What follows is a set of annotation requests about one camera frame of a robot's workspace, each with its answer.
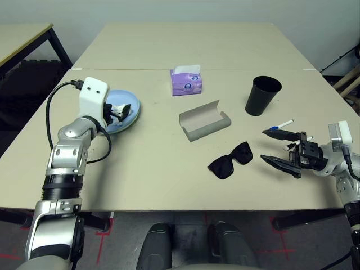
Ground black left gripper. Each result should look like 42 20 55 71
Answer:
102 102 132 125

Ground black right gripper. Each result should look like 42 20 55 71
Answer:
260 129 329 179

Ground white tissue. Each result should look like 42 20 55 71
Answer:
111 103 131 123

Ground blue plate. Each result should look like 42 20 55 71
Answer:
105 89 141 134

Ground black sunglasses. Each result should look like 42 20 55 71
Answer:
207 141 253 180

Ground white marker blue cap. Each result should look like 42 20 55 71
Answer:
269 119 295 131

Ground black plastic cup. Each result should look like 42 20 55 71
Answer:
244 75 282 116

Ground purple tissue pack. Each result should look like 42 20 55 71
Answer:
169 64 203 97

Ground black table foot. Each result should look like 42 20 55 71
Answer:
272 209 348 231
75 210 110 233

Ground grey open glasses case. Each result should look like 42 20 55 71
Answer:
179 99 232 142

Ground black tripod rod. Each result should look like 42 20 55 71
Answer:
320 44 360 73

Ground grey right robot leg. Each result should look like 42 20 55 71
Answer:
206 221 258 270

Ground grey robot leg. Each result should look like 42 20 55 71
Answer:
206 221 258 270
136 222 173 270

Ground beige side table black legs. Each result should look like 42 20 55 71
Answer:
0 22 73 74

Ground grey left robot leg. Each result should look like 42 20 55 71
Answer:
136 222 173 270

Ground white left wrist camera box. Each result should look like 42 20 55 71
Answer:
78 76 110 129

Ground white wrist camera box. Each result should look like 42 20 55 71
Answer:
78 76 110 129
328 120 353 146

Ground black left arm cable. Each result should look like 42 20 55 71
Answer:
46 79 113 164

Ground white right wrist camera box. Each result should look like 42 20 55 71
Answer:
328 120 353 146

